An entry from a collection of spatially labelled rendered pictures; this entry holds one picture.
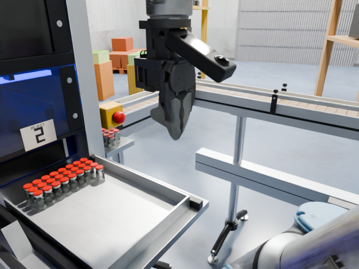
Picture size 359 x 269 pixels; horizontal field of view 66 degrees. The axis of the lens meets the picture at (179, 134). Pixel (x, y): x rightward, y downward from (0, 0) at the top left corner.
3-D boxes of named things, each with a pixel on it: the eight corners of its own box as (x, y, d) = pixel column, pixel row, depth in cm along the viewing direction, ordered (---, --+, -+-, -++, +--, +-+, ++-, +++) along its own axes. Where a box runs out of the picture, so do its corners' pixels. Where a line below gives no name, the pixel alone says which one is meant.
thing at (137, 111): (88, 156, 96) (82, 114, 90) (62, 145, 105) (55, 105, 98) (194, 107, 147) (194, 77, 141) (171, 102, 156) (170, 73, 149)
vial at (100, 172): (95, 181, 75) (93, 167, 73) (101, 177, 77) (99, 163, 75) (100, 184, 74) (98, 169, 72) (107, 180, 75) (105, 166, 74)
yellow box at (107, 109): (93, 125, 92) (91, 104, 89) (110, 119, 97) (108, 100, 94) (109, 131, 88) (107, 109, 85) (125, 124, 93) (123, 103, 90)
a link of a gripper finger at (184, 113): (166, 128, 57) (166, 85, 53) (190, 135, 54) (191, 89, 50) (157, 133, 55) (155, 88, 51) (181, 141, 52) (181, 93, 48)
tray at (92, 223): (7, 211, 64) (3, 198, 63) (96, 165, 84) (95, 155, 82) (102, 289, 46) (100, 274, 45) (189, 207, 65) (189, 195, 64)
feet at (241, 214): (204, 260, 158) (205, 242, 152) (240, 213, 195) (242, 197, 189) (216, 267, 154) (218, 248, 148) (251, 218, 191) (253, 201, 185)
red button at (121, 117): (110, 124, 89) (108, 112, 87) (119, 120, 92) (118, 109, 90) (118, 126, 87) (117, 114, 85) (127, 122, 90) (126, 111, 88)
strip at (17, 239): (8, 252, 53) (0, 229, 51) (23, 242, 55) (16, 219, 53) (49, 291, 46) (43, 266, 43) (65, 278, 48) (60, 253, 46)
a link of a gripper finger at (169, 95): (174, 115, 51) (174, 67, 47) (182, 117, 50) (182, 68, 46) (158, 122, 47) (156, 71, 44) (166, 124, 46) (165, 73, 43)
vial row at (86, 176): (34, 208, 65) (30, 192, 63) (96, 175, 78) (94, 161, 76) (39, 212, 63) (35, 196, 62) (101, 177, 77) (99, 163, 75)
